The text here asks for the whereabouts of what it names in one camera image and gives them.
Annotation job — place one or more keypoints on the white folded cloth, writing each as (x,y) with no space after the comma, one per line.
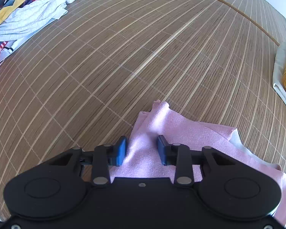
(280,71)

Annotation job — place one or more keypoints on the light grey garment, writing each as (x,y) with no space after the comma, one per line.
(33,14)

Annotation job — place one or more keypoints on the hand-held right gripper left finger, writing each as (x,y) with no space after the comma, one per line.
(121,151)

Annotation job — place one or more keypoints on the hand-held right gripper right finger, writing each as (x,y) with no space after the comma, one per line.
(161,150)

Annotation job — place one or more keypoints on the pink sweater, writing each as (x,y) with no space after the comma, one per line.
(181,128)

